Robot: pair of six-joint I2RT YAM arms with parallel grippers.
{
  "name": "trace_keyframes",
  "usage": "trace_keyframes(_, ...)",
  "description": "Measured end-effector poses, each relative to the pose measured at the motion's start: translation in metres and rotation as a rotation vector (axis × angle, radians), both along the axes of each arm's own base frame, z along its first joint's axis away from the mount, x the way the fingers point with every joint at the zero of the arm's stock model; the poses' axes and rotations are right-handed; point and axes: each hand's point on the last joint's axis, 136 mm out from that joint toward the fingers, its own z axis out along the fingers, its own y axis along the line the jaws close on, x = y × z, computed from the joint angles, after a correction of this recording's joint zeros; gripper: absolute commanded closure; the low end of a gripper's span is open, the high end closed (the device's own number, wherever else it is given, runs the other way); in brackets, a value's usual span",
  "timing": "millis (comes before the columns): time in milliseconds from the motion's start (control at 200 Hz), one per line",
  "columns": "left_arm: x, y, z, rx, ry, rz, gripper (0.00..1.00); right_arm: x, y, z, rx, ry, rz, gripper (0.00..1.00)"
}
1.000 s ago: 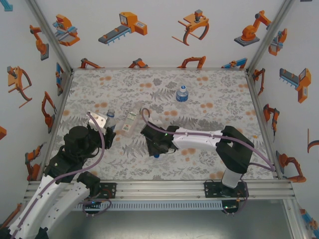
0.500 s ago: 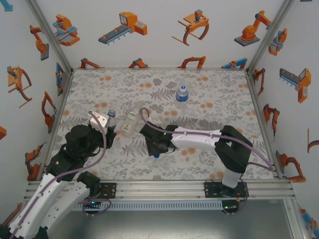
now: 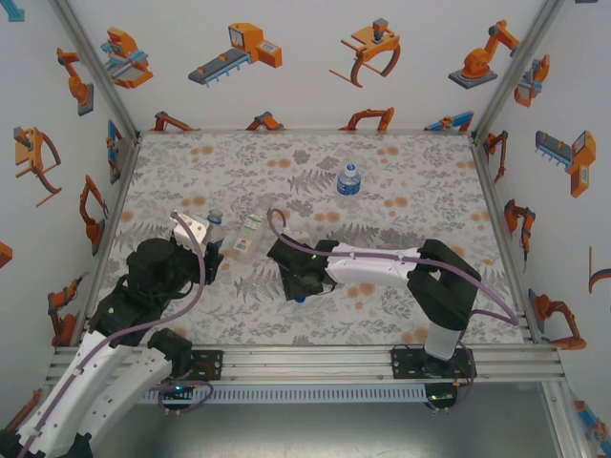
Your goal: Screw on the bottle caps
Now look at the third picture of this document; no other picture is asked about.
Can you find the small blue white label bottle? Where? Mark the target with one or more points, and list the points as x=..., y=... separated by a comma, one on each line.
x=216, y=234

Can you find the clear green label bottle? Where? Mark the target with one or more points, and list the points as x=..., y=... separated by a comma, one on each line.
x=248, y=236

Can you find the Pocari Sweat blue label bottle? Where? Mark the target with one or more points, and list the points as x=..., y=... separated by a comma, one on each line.
x=347, y=183

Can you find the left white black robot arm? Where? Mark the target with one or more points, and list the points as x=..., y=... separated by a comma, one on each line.
x=110, y=381

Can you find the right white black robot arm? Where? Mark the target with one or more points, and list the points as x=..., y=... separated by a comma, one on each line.
x=372, y=267

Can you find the floral patterned table mat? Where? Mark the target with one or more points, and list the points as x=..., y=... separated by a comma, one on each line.
x=334, y=315

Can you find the small controller board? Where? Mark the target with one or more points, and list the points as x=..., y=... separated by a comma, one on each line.
x=441, y=396
x=177, y=389

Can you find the wide aluminium mounting rail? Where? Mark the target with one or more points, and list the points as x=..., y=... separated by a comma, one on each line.
x=305, y=365

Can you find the aluminium side rail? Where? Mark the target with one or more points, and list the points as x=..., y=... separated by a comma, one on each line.
x=496, y=210
x=119, y=191

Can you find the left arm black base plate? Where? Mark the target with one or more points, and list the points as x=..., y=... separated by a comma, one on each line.
x=215, y=365

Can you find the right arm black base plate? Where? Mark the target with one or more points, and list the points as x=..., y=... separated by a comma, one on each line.
x=403, y=362

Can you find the aluminium frame post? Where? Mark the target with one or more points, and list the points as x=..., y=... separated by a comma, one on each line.
x=520, y=67
x=95, y=71

